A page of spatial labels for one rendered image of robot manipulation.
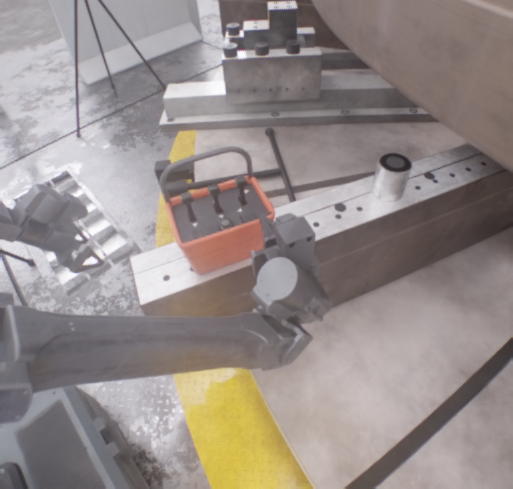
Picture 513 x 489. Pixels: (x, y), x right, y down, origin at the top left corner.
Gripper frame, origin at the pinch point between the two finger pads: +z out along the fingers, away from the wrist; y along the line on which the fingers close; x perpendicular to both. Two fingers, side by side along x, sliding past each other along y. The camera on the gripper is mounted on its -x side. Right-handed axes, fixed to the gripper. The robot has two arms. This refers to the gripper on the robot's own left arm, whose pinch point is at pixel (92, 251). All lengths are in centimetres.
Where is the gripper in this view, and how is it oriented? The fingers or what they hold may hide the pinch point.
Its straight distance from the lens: 94.4
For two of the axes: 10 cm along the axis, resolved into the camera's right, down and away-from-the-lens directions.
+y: -6.6, -5.4, 5.2
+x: -6.2, 7.9, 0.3
